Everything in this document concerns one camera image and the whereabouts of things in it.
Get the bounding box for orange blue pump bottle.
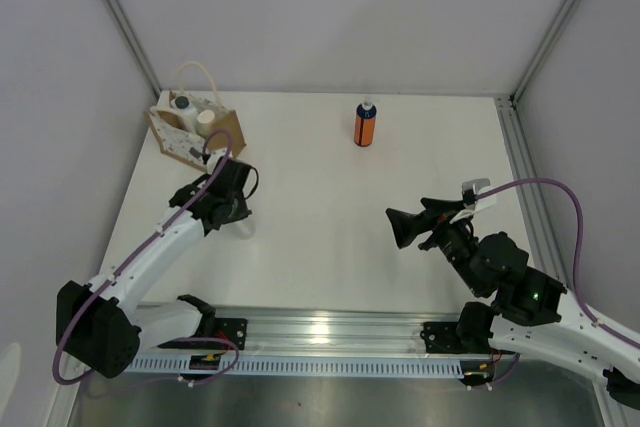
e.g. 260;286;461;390
354;99;377;147

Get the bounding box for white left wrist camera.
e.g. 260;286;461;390
204;149;226;174

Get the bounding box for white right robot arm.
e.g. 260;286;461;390
385;197;639;409

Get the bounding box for brown canvas tote bag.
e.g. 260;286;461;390
145;60;246;172

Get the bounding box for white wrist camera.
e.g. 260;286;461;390
204;149;226;174
456;178;497;220

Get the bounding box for white tube black-cap bottle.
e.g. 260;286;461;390
170;95;199;134

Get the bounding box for left aluminium frame post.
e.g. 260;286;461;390
101;0;162;99

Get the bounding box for right side aluminium rail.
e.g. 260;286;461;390
494;95;571;293

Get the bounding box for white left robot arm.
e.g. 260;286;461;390
54;159;258;378

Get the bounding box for aluminium rail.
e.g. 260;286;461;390
64;304;481;356
494;95;571;293

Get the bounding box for white slotted cable duct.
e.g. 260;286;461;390
125;352;464;379

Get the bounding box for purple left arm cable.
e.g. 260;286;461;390
52;129;261;389

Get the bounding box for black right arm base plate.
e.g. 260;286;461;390
420;321;468;355

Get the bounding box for pale green white-cap bottle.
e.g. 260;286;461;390
195;109;216;138

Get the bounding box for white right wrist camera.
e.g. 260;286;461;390
456;178;497;220

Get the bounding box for right aluminium frame post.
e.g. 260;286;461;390
510;0;582;106

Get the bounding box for aluminium frame post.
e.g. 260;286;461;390
101;0;162;99
510;0;582;106

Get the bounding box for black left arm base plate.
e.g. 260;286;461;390
159;317;249;350

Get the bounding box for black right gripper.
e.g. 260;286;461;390
383;198;484;296

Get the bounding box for aluminium front rail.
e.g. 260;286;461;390
64;304;481;356

